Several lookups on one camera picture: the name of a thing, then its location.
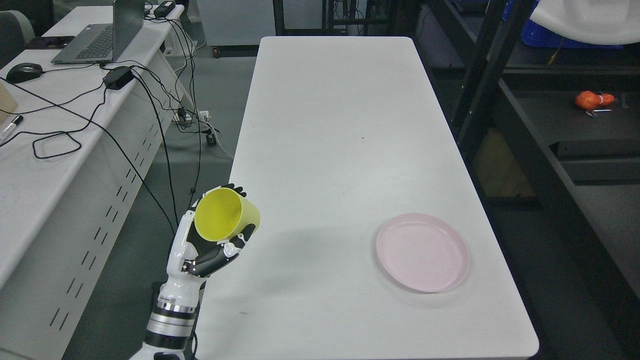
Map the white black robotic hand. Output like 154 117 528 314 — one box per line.
158 183 258 306

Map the yellow plastic cup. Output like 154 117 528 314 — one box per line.
194 187 261 242

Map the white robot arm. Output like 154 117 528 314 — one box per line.
130 298 199 360

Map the orange toy on shelf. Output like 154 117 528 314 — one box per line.
574 90 616 111

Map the white power strip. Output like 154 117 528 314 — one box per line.
172 109 210 126

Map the white side desk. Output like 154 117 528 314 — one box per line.
0 6 190 360

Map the black power adapter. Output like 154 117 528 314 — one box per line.
153 0 176 19
102 66 135 91

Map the black marker pen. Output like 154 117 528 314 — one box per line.
0 114 25 144

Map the pink plastic plate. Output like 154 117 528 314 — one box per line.
375 213 470 294

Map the grey laptop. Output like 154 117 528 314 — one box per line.
50 0 146 65

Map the black computer mouse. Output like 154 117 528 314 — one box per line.
6 63 44 84

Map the black metal rack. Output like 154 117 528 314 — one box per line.
414 0 640 297

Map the white cloth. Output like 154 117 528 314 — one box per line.
530 0 640 45

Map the black cable loop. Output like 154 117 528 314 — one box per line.
0 75 107 160

